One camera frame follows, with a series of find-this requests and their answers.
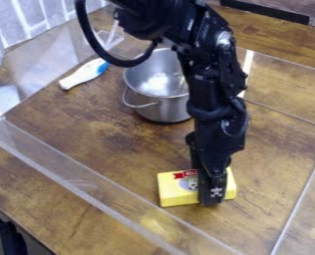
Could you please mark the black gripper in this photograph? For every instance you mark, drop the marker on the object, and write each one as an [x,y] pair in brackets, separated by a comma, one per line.
[217,138]

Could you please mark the yellow butter block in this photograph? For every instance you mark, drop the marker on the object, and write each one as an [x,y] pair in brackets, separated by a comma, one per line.
[178,187]

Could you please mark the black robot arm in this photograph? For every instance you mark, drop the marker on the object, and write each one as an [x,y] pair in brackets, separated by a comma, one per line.
[200,38]

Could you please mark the clear acrylic barrier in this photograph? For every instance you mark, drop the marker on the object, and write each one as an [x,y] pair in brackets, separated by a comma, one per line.
[79,161]

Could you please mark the stainless steel pot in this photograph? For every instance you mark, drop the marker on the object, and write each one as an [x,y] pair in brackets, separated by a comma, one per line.
[155,89]

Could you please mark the black table leg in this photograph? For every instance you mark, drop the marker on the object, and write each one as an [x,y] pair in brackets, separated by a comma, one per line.
[12,241]

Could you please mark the black bar at table edge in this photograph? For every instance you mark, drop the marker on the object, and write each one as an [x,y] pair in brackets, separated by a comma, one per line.
[265,11]

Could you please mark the white curtain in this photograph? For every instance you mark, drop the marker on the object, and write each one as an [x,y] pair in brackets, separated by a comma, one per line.
[27,18]

